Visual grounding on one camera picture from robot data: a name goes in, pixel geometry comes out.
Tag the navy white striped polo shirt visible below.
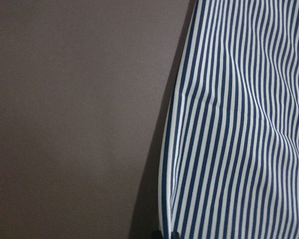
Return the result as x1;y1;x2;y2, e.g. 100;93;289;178
158;0;299;239

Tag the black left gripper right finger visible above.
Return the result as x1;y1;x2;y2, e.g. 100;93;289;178
171;232;179;239

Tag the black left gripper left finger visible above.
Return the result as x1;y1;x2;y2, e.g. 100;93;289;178
151;231;161;239

